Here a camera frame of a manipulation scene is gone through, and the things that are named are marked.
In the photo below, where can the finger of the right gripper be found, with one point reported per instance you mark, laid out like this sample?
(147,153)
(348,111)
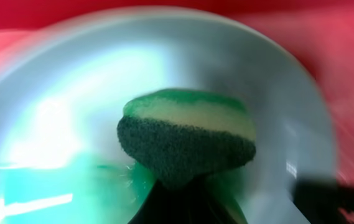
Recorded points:
(324,202)

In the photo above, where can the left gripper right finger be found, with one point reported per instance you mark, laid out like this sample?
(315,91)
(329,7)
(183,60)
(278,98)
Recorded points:
(212,203)

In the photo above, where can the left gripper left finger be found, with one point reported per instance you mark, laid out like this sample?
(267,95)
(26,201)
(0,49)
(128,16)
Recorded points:
(158,207)

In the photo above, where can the green scrub sponge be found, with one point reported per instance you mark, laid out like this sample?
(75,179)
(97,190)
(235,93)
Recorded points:
(180,135)

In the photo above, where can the white plate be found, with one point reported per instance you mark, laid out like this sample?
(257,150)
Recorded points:
(108,186)

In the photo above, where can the red plastic tray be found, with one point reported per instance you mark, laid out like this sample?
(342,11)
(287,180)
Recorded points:
(335,62)

